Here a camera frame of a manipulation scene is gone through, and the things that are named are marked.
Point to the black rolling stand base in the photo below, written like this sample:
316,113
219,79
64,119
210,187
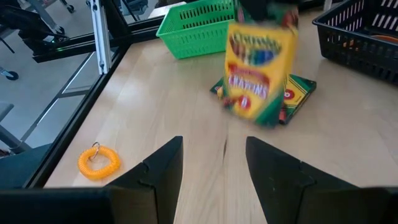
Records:
31,28

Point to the green plastic basket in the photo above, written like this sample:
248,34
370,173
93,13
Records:
199,40

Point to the black aluminium table frame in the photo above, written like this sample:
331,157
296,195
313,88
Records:
76,124

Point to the silver aluminium post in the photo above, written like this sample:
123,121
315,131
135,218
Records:
101,37

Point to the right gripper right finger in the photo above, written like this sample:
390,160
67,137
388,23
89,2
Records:
311,205

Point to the yellow green crayon box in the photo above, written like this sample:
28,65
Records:
298,96
258,77

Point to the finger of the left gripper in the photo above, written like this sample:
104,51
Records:
261,7

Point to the black plastic basket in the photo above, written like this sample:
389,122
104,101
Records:
357,56

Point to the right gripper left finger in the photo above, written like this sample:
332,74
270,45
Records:
93,205

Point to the dark office chair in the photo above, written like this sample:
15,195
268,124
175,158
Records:
18,165

